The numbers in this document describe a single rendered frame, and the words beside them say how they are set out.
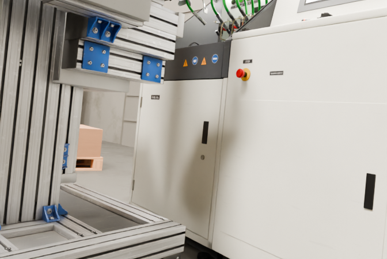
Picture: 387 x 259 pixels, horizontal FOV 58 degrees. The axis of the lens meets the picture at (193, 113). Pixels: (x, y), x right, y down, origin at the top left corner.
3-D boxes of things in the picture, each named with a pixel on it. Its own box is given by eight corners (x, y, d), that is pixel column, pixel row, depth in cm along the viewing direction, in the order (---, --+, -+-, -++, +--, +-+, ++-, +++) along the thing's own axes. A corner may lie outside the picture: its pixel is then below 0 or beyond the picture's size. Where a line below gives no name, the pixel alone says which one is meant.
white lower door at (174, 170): (129, 201, 197) (141, 81, 198) (133, 201, 199) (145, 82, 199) (206, 239, 147) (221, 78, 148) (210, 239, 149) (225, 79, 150)
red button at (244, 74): (232, 79, 138) (234, 66, 138) (239, 81, 141) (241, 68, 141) (243, 79, 134) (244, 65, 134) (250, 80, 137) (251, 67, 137)
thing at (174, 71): (144, 80, 197) (147, 52, 197) (150, 82, 200) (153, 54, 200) (220, 77, 149) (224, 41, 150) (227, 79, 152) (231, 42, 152)
